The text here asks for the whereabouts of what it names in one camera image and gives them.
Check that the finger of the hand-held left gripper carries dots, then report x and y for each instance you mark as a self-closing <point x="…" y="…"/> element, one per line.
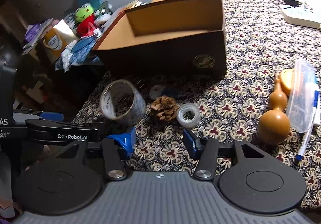
<point x="62" y="129"/>
<point x="51" y="116"/>

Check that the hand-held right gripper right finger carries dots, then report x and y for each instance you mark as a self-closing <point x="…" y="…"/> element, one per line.
<point x="190" y="142"/>

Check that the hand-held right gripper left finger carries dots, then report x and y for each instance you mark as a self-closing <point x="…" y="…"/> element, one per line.
<point x="125" y="144"/>

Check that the small clear tape roll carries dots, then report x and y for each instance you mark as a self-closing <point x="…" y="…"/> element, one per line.
<point x="180" y="117"/>

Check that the large printed tape roll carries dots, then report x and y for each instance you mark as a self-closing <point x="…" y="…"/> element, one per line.
<point x="136" y="111"/>

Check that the brown pine cone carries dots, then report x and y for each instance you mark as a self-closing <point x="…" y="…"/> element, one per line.
<point x="164" y="108"/>

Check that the brown cardboard box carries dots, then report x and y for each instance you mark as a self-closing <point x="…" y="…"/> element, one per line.
<point x="160" y="55"/>

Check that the grey plastic gear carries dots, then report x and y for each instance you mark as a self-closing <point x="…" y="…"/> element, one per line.
<point x="153" y="94"/>

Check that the purple packet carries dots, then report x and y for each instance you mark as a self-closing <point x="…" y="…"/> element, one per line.
<point x="33" y="30"/>

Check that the gold paper bag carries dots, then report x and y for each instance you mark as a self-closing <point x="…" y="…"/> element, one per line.
<point x="54" y="43"/>

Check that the blue checkered cloth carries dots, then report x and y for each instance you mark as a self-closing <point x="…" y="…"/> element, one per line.
<point x="82" y="47"/>

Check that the tan gourd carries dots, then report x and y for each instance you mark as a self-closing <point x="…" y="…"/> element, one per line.
<point x="273" y="126"/>

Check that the green frog plush toy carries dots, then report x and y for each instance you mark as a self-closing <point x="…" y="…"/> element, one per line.
<point x="84" y="13"/>

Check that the small panda plush toy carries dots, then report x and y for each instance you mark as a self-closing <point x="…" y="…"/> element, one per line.
<point x="102" y="16"/>

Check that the white pen with blue tip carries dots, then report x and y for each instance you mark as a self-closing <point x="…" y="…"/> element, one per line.
<point x="302" y="147"/>

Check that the floral patterned tablecloth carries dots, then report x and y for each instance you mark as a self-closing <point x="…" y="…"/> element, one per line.
<point x="250" y="45"/>

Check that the round wooden lid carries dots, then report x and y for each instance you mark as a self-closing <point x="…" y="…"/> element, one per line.
<point x="287" y="80"/>

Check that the clear plastic bag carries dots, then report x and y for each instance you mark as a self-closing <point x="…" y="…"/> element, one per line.
<point x="301" y="80"/>

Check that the illustrated book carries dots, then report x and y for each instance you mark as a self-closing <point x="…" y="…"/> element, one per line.
<point x="133" y="4"/>

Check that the white book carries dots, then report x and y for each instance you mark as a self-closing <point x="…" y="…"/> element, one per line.
<point x="298" y="16"/>

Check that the black power adapter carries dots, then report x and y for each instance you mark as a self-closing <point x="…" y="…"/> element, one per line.
<point x="291" y="0"/>

